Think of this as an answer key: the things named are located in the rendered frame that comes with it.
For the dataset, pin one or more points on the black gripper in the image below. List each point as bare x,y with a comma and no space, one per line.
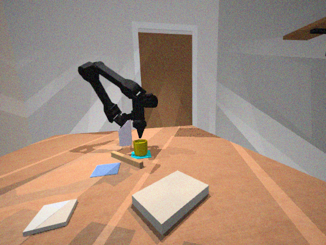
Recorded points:
139,122

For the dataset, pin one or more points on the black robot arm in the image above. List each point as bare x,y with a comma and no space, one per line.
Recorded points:
91,71

